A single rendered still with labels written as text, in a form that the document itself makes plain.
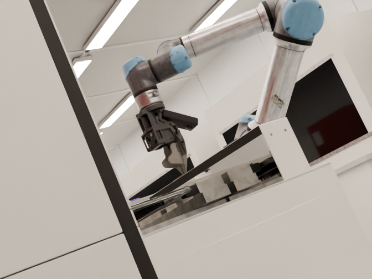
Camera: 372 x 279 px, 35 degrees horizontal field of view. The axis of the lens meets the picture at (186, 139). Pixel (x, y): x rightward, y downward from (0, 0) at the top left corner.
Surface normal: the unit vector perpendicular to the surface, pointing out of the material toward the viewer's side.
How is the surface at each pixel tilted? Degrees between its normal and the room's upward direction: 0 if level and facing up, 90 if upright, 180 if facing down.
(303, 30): 114
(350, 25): 90
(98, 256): 90
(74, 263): 90
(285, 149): 90
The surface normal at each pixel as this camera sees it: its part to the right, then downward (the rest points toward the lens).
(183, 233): 0.50, -0.37
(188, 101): -0.77, 0.22
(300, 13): 0.07, 0.22
